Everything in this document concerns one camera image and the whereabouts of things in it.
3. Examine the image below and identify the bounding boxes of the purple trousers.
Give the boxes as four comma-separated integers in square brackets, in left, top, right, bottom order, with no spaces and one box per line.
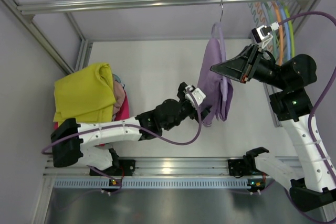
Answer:
[197,38,234,127]

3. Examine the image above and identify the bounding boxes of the magenta cloth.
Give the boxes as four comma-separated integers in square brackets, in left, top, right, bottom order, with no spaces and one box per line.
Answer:
[54,94,131,151]

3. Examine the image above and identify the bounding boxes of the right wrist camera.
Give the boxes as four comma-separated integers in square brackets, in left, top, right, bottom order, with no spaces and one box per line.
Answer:
[251,22,279,49]

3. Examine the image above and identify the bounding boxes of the orange clothes hanger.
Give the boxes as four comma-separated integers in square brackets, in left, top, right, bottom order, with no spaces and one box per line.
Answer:
[253,0,285,66]

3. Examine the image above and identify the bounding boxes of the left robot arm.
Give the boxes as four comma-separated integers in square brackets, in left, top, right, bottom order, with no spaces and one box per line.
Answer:
[51,82,209,171]

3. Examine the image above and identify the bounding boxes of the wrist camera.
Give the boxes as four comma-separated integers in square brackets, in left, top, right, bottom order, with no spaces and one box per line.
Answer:
[184,85,206,108]
[251,22,279,49]

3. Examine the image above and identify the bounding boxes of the yellow trousers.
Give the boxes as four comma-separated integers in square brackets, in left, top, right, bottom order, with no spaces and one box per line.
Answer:
[53,63,116,125]

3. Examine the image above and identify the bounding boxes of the aluminium hanging rail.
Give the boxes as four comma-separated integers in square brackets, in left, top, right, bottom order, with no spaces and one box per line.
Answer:
[17,0,305,15]

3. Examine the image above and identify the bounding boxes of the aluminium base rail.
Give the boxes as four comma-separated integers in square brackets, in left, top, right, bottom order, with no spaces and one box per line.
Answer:
[43,156,323,180]

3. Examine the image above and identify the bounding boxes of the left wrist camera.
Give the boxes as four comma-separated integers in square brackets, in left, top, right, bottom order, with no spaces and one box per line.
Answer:
[184,85,206,108]

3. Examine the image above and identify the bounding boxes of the slotted cable duct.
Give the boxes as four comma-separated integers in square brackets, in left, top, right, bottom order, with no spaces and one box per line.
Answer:
[54,178,262,189]

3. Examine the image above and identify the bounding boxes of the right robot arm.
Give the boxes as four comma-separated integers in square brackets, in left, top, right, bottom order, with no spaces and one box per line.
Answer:
[211,44,335,212]

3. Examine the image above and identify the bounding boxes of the purple clothes hanger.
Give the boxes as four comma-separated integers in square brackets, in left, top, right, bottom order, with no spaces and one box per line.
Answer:
[211,0,228,102]

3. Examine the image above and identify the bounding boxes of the pink cloth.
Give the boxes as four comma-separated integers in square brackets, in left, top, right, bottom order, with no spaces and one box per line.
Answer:
[113,80,125,114]

